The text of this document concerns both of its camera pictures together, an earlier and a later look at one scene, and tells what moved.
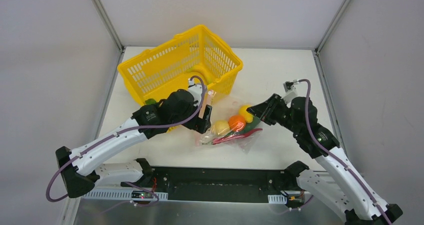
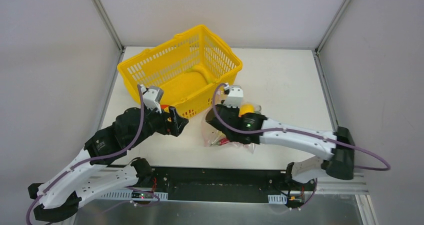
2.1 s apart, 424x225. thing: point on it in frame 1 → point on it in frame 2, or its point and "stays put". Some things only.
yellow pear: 242,111 stays put
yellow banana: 204,71 stays put
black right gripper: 272,107 → 218,118
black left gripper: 201,121 → 172,121
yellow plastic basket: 169,66 stays put
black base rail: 241,184 stays put
